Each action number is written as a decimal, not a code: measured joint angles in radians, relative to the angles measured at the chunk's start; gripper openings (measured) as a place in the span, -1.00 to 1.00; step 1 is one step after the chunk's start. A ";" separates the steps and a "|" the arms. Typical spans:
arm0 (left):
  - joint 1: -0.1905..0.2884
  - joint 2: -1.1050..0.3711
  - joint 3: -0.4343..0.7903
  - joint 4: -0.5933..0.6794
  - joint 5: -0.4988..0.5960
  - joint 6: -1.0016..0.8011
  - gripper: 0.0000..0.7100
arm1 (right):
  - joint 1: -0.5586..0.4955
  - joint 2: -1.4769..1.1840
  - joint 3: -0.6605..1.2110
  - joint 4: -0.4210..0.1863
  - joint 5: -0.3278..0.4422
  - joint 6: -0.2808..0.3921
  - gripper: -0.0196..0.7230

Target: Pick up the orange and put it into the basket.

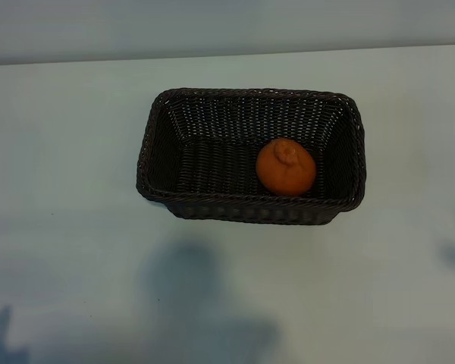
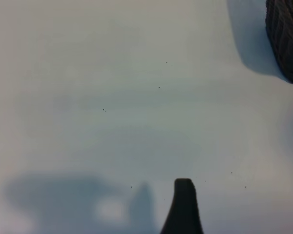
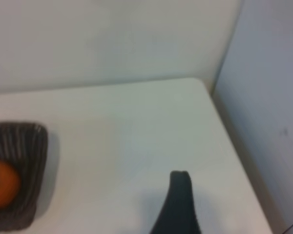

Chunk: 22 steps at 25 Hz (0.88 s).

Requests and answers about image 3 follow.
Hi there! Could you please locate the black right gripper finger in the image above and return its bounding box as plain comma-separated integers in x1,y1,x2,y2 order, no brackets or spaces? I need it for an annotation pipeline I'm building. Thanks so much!
148,170,203,234

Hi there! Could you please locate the dark brown wicker basket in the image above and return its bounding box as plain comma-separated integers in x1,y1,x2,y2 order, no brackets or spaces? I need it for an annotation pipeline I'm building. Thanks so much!
0,121,49,231

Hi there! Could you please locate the orange fruit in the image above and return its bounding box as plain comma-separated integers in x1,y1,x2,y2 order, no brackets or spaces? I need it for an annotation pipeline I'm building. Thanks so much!
0,159,21,211

